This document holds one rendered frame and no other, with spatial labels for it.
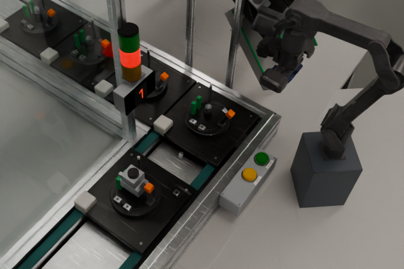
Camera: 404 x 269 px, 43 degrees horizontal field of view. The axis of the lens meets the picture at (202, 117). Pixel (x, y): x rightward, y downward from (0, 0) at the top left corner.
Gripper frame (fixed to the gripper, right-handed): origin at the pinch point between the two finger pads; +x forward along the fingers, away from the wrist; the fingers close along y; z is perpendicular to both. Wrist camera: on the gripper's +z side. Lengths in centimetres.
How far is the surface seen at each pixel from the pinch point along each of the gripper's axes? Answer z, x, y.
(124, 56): 31.3, -9.2, 26.5
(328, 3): 51, 125, -196
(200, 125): 18.5, 24.9, 10.1
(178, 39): 55, 39, -29
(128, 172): 20.8, 15.9, 39.8
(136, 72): 29.3, -3.6, 24.9
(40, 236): 32, 29, 63
